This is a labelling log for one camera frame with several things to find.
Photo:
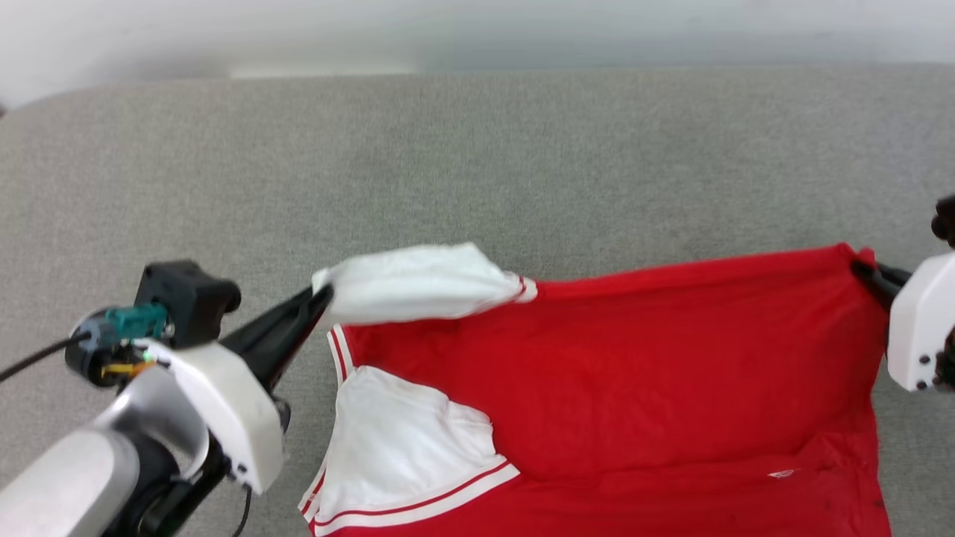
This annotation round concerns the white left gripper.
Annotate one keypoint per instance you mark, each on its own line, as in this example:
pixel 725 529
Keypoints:
pixel 231 410

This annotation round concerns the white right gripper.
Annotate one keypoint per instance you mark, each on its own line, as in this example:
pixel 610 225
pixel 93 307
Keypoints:
pixel 921 328

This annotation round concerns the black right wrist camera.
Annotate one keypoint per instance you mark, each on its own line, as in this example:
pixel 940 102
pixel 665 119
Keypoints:
pixel 946 220

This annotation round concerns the red and white jersey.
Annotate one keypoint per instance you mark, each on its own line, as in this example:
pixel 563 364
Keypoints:
pixel 656 373

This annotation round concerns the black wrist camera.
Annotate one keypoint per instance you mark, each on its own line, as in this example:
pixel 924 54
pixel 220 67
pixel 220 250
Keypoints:
pixel 946 220
pixel 186 298

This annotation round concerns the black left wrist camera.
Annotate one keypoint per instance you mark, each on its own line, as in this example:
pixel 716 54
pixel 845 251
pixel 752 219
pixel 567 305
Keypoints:
pixel 186 298

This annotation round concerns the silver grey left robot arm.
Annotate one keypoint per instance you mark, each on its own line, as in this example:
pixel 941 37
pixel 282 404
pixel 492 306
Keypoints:
pixel 82 470

